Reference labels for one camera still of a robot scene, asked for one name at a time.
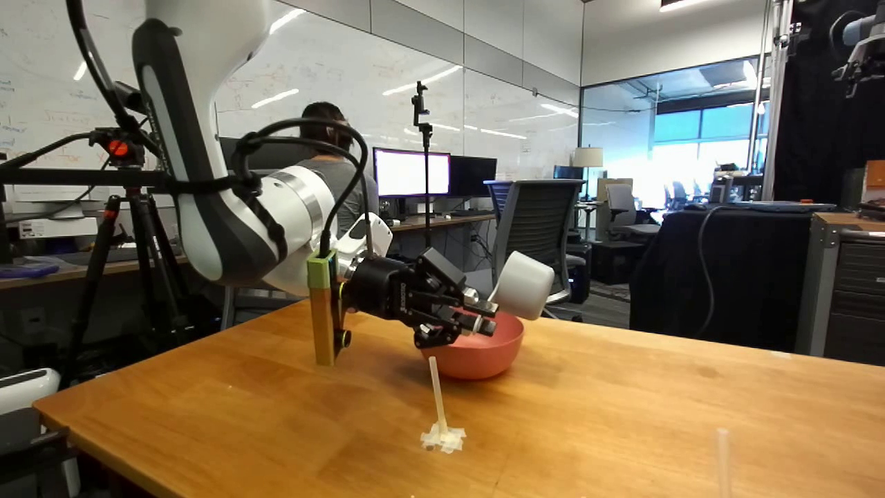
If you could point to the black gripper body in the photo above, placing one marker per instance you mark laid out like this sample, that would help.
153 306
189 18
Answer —
389 290

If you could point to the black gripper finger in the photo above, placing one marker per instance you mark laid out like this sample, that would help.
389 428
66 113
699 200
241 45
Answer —
453 330
450 277

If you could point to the grey measuring cup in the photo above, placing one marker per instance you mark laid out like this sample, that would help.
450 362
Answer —
527 284

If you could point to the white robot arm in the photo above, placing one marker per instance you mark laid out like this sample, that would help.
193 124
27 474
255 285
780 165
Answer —
223 212

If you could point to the pink bowl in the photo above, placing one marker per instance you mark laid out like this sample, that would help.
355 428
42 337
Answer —
487 359

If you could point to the dark desk monitor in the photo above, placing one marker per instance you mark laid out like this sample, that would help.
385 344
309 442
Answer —
472 175

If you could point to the blue mesh office chair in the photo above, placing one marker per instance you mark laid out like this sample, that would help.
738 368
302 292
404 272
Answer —
540 216

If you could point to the bright desk monitor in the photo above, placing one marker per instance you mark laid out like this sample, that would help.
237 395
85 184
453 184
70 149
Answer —
411 172

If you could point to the thin black clamp stand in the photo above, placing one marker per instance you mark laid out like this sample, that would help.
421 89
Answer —
421 139

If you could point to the seated person dark hair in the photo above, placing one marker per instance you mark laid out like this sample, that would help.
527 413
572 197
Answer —
323 119

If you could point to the white table lamp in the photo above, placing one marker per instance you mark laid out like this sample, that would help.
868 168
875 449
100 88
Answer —
587 157

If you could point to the black draped table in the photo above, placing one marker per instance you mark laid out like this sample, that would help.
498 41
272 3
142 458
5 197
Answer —
738 277

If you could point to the grey drawer cabinet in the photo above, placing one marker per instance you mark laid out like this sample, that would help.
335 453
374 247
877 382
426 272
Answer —
847 285

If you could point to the yellow wrist camera mount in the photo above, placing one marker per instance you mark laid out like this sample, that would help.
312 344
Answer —
323 306

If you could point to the black camera tripod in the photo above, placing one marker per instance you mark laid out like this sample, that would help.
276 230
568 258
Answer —
113 238

